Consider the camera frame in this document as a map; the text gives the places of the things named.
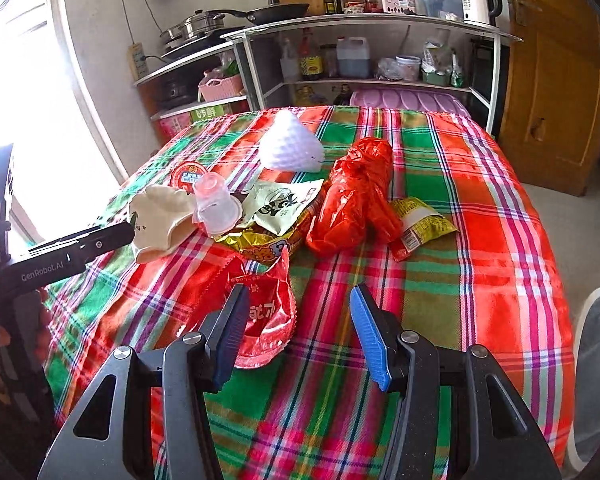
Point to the yellow and red snack packet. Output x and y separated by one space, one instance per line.
420 225

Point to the green and white snack packet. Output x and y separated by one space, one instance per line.
275 205

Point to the crumpled clear plastic bag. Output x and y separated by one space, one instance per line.
389 70

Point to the plaid tablecloth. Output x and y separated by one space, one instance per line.
430 260

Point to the dark glass bottle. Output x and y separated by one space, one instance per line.
342 96

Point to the plastic jug with dark liquid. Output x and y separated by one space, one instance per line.
353 60

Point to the red-lidded plastic cup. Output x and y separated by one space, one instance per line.
182 175

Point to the grey plastic storage box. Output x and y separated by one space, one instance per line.
437 1

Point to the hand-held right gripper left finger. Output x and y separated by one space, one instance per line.
226 357

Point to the steel steamer pot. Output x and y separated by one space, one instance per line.
197 27

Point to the green carton box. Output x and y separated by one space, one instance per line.
211 111

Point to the black induction cooker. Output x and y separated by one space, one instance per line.
190 49

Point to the pink carton box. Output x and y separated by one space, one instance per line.
175 125

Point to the white foam fruit net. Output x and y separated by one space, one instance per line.
290 145

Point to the white plastic jar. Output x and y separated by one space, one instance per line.
408 67

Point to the clear plastic cup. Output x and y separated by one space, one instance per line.
215 207

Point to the pink plastic tray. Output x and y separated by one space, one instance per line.
405 100

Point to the pink plastic basket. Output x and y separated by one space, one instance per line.
222 87

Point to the window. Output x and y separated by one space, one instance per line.
30 110

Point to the person's left hand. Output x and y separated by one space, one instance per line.
44 322

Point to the gold foil snack wrapper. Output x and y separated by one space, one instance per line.
260 251

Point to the white metal shelf unit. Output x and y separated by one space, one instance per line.
360 21
190 60

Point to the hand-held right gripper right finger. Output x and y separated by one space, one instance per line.
370 342

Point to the black cooking appliance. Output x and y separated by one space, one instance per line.
177 92

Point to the black frying pan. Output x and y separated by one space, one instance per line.
280 12

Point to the yellow oil bottle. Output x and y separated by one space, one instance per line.
307 96

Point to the red sauce jar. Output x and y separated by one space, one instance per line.
353 2
371 4

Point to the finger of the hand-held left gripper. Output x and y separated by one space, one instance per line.
110 239
65 239

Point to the red torn snack wrapper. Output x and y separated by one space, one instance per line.
272 305

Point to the green bowl with bags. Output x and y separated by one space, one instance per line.
436 72

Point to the clear plastic bottle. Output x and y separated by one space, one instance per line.
290 65

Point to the wooden door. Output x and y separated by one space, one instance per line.
545 85

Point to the red-capped sauce bottle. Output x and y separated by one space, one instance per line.
310 62

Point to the pink utensil holder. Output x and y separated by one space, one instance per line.
396 4

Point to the red plastic bag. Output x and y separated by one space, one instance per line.
350 200

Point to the beige power strip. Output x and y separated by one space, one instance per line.
138 60

